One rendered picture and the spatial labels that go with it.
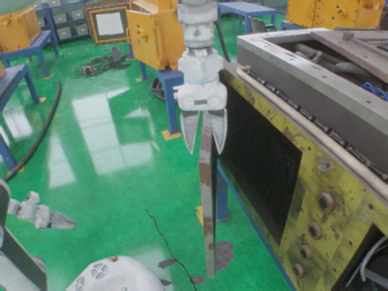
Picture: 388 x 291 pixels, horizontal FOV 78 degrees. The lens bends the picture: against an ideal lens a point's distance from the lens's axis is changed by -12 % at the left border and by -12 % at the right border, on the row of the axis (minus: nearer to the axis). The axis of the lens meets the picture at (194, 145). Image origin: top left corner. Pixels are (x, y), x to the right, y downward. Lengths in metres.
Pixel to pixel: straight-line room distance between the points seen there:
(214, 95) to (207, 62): 0.07
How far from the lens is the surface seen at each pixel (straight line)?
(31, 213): 1.16
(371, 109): 0.65
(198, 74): 0.51
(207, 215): 0.74
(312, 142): 0.69
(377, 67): 0.85
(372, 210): 0.61
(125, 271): 1.47
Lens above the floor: 1.61
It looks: 36 degrees down
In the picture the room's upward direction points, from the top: 5 degrees counter-clockwise
